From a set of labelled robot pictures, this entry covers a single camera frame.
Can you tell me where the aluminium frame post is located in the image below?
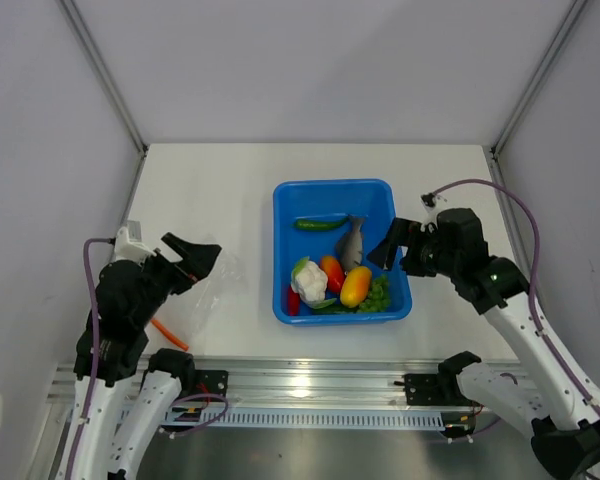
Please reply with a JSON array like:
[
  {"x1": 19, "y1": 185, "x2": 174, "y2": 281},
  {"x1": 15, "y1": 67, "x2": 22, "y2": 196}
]
[
  {"x1": 56, "y1": 0, "x2": 148, "y2": 155},
  {"x1": 489, "y1": 0, "x2": 591, "y2": 160}
]

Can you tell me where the right aluminium frame post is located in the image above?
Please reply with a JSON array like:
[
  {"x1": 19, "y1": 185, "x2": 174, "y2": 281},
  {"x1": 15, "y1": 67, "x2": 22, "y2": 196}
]
[{"x1": 489, "y1": 0, "x2": 591, "y2": 160}]

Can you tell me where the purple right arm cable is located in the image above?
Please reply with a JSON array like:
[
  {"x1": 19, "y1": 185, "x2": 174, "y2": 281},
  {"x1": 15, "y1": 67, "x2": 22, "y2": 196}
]
[{"x1": 432, "y1": 178, "x2": 600, "y2": 446}]

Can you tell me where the red chili pepper toy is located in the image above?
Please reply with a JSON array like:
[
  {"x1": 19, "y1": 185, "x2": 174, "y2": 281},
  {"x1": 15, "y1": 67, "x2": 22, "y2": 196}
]
[{"x1": 287, "y1": 286, "x2": 301, "y2": 316}]

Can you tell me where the white slotted cable duct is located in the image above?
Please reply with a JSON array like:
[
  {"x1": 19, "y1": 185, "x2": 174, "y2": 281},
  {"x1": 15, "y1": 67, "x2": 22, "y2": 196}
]
[{"x1": 119, "y1": 407, "x2": 446, "y2": 431}]

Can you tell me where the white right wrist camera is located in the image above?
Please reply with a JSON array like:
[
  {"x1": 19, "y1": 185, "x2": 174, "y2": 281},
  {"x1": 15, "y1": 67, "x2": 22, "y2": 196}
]
[{"x1": 421, "y1": 192, "x2": 447, "y2": 226}]

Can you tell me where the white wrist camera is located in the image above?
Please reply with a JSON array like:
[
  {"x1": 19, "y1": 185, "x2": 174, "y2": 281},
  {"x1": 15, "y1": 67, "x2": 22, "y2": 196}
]
[
  {"x1": 114, "y1": 220, "x2": 155, "y2": 264},
  {"x1": 421, "y1": 192, "x2": 447, "y2": 226}
]

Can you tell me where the blue plastic bin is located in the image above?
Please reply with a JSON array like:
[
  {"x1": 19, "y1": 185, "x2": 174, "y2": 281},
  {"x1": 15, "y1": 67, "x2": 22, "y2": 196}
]
[{"x1": 272, "y1": 179, "x2": 412, "y2": 326}]

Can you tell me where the grey fish toy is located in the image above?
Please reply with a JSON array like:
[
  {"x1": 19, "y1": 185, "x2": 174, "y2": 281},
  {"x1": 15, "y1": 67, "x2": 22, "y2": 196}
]
[{"x1": 335, "y1": 215, "x2": 365, "y2": 274}]

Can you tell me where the green chili pepper toy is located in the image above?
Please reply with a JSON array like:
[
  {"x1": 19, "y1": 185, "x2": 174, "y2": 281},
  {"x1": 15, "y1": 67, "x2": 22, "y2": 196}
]
[{"x1": 293, "y1": 217, "x2": 349, "y2": 232}]

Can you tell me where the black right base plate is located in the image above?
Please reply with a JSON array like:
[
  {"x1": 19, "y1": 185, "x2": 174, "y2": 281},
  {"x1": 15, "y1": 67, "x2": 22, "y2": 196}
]
[{"x1": 393, "y1": 373, "x2": 466, "y2": 406}]

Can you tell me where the dark green cucumber toy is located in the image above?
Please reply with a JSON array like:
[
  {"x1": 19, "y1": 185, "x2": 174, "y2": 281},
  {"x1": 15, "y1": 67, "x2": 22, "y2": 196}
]
[{"x1": 311, "y1": 304, "x2": 358, "y2": 315}]

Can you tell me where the green grapes toy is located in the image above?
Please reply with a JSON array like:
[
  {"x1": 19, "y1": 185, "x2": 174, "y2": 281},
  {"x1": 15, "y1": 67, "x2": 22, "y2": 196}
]
[{"x1": 357, "y1": 274, "x2": 391, "y2": 313}]

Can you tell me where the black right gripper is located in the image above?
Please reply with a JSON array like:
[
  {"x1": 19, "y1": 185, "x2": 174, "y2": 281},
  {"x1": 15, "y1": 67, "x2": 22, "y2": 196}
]
[{"x1": 366, "y1": 218, "x2": 460, "y2": 279}]

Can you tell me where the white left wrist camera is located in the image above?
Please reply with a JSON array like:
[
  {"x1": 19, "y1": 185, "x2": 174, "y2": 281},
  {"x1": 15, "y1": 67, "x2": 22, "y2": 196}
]
[{"x1": 114, "y1": 220, "x2": 155, "y2": 264}]

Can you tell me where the clear zip top bag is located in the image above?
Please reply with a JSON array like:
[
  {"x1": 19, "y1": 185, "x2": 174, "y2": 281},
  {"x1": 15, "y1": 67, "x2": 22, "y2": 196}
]
[{"x1": 146, "y1": 249, "x2": 247, "y2": 355}]

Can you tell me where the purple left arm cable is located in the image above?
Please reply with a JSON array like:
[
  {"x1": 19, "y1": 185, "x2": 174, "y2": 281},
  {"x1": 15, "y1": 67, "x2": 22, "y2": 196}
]
[{"x1": 62, "y1": 236, "x2": 119, "y2": 480}]

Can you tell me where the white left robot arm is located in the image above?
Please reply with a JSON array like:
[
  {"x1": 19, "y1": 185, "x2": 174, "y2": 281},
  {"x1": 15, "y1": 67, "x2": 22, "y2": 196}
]
[{"x1": 56, "y1": 227, "x2": 229, "y2": 479}]

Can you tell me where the left aluminium frame post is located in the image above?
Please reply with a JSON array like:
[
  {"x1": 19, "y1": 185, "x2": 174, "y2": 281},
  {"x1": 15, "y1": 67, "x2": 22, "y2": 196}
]
[{"x1": 56, "y1": 0, "x2": 148, "y2": 155}]

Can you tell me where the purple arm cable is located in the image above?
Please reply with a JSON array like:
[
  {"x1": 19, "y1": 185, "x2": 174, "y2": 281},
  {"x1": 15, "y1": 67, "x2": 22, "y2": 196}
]
[
  {"x1": 432, "y1": 178, "x2": 600, "y2": 446},
  {"x1": 62, "y1": 236, "x2": 119, "y2": 480}
]

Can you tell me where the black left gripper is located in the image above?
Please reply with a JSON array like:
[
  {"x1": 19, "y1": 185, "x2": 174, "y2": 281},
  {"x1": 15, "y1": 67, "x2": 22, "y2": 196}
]
[{"x1": 134, "y1": 231, "x2": 220, "y2": 325}]

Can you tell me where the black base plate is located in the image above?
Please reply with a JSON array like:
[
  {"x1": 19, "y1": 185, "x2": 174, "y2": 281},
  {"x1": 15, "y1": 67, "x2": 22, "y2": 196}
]
[
  {"x1": 192, "y1": 370, "x2": 229, "y2": 397},
  {"x1": 393, "y1": 373, "x2": 466, "y2": 406}
]

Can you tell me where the yellow orange mango toy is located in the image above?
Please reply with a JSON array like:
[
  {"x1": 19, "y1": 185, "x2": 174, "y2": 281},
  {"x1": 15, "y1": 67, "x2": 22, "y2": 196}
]
[{"x1": 340, "y1": 266, "x2": 372, "y2": 308}]

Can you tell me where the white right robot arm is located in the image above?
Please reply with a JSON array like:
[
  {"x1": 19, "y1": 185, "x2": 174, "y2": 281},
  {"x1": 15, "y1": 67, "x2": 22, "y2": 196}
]
[{"x1": 367, "y1": 208, "x2": 600, "y2": 479}]

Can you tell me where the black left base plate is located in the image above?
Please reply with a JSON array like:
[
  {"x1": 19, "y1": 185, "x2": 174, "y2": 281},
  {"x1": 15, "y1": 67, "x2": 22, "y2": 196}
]
[{"x1": 192, "y1": 370, "x2": 229, "y2": 397}]

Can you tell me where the white cauliflower toy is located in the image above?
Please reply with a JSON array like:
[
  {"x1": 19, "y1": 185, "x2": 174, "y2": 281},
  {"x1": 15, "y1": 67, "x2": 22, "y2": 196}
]
[{"x1": 291, "y1": 257, "x2": 336, "y2": 309}]

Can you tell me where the aluminium mounting rail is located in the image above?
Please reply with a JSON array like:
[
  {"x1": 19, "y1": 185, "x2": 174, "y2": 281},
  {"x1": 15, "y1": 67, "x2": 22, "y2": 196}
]
[{"x1": 49, "y1": 357, "x2": 531, "y2": 411}]

